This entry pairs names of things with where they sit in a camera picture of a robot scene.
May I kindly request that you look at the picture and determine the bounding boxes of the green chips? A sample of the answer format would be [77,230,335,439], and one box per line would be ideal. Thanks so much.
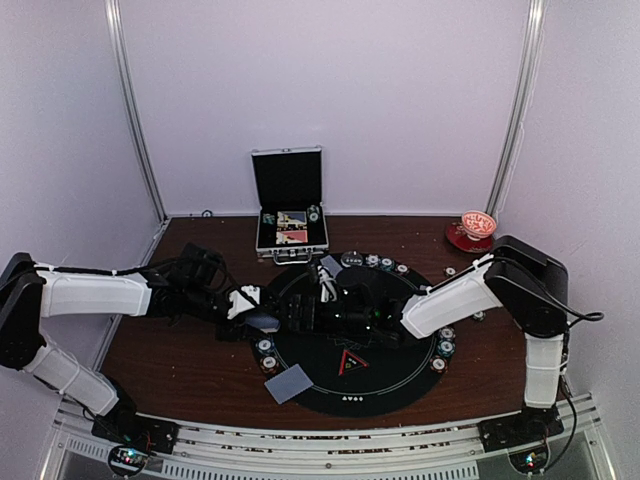
[379,257,395,271]
[255,338,274,356]
[436,339,456,358]

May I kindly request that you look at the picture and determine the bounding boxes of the red patterned bowl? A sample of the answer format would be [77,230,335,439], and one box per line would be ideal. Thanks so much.
[461,210,497,241]

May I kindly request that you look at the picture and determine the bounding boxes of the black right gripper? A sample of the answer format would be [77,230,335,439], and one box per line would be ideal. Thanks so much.
[270,295,373,333]

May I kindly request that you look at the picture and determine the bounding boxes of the red card deck box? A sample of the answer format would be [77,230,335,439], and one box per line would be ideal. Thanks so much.
[276,230,308,245]

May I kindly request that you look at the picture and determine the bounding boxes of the clear dealer button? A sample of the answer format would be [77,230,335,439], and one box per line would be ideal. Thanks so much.
[340,251,365,268]

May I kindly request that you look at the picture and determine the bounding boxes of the blue chips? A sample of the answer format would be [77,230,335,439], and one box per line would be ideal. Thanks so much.
[365,254,380,268]
[438,326,456,342]

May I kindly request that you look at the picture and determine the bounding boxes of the orange chips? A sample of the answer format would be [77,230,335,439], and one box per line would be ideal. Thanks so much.
[395,264,409,275]
[429,355,448,374]
[259,355,279,375]

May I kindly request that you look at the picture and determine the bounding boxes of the round black poker mat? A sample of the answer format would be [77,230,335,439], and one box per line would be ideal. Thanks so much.
[249,252,456,417]

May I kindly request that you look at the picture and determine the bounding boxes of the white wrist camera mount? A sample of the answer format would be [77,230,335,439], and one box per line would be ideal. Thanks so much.
[317,265,338,303]
[227,285,261,320]

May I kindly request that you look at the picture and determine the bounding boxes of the teal chip stack in case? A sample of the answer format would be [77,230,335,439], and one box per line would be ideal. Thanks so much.
[261,213,277,225]

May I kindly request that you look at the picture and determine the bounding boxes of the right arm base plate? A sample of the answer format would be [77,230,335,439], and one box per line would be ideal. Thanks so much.
[478,409,564,452]

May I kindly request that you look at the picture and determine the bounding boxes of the card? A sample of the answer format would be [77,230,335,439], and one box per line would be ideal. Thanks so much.
[320,255,343,276]
[265,364,314,405]

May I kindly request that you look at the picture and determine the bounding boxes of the red triangle all-in marker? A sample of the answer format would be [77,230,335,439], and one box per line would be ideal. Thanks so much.
[338,349,370,377]

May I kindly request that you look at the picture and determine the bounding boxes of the aluminium poker case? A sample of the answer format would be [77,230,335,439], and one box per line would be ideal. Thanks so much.
[251,145,329,266]

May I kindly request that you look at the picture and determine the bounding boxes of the blue card deck box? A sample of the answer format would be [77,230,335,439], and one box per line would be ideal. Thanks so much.
[277,211,307,228]

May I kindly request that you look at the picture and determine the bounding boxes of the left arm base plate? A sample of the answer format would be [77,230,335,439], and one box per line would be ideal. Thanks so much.
[91,416,179,454]

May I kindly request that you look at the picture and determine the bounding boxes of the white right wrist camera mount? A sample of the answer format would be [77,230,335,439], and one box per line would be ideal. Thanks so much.
[317,265,338,303]

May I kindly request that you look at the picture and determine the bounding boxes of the right aluminium frame post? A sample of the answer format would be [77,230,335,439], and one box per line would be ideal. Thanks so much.
[485,0,547,219]

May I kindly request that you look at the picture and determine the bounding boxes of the red saucer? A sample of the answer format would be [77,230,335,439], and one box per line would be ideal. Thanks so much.
[445,222,494,254]

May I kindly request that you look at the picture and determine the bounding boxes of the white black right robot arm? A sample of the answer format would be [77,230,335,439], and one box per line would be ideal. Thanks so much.
[284,236,570,442]

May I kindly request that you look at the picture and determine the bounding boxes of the blue patterned card deck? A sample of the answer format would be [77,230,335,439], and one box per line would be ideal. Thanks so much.
[245,311,281,333]

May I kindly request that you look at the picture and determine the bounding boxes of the aluminium frame post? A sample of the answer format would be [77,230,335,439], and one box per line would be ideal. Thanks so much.
[485,0,547,219]
[104,0,167,223]

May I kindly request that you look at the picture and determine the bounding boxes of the left aluminium frame post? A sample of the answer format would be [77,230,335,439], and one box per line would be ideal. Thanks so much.
[104,0,167,223]

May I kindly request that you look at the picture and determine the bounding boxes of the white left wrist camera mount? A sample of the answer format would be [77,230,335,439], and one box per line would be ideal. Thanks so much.
[227,285,261,320]

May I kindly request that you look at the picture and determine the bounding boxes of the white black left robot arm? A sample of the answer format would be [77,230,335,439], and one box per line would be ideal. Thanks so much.
[1,243,281,444]

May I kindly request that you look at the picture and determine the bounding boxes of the green chip stack in case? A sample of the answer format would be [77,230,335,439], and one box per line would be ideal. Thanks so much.
[307,205,320,223]

